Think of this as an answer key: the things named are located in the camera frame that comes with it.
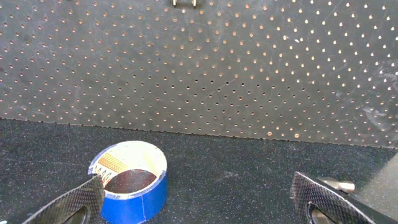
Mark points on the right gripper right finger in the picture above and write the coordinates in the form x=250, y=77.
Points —
x=320, y=196

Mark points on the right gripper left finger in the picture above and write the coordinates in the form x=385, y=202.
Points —
x=81, y=196

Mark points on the roll of blue tape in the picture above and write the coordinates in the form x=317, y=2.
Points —
x=136, y=208

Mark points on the black pegboard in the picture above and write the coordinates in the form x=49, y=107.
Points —
x=199, y=62

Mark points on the metal hook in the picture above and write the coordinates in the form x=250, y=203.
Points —
x=194, y=3

